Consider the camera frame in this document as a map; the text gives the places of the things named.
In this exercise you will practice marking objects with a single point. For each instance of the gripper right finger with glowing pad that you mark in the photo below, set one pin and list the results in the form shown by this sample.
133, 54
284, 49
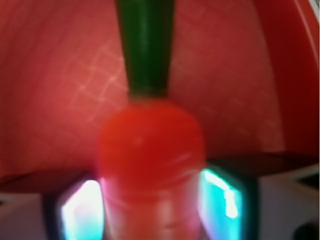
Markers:
262, 196

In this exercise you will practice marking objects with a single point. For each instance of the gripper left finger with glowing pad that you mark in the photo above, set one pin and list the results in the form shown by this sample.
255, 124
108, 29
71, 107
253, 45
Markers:
51, 205

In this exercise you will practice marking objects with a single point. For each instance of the orange toy carrot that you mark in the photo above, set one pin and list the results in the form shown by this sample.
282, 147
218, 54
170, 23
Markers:
151, 153

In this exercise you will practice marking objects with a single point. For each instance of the red plastic tray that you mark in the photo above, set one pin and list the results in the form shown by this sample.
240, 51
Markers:
248, 70

